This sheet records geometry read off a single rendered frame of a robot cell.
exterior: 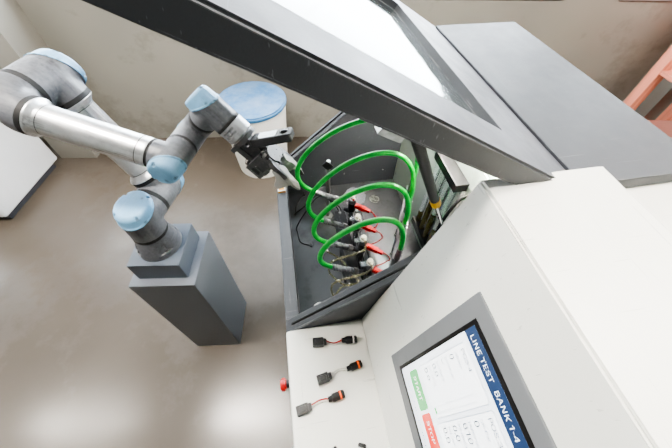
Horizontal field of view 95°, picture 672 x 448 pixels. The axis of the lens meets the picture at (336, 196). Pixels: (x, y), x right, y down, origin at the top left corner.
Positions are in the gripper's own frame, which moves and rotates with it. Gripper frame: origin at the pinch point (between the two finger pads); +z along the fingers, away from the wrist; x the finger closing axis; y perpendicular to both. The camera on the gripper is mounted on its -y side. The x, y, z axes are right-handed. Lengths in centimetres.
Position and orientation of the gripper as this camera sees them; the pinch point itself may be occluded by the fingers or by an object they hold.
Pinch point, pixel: (300, 178)
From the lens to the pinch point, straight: 92.2
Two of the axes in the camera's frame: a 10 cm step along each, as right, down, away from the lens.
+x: -0.3, 6.0, -8.0
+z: 6.7, 6.1, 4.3
